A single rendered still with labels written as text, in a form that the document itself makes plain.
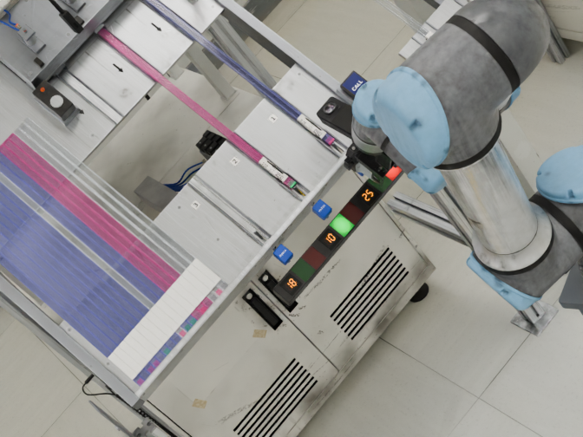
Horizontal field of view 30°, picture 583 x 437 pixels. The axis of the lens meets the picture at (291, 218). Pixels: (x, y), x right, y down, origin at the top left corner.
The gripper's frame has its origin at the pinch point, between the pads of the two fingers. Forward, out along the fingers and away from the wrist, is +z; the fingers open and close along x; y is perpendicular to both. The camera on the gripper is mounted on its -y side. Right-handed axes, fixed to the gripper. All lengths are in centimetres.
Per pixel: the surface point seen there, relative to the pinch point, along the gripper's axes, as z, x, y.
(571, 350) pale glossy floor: 48, 9, 54
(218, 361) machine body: 47, -43, -3
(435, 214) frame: 41.8, 12.4, 12.8
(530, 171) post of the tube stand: 48, 36, 22
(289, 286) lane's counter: 3.4, -25.7, 4.5
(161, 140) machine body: 60, -11, -52
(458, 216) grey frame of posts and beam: 26.0, 10.8, 18.0
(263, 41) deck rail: 3.9, 8.0, -30.8
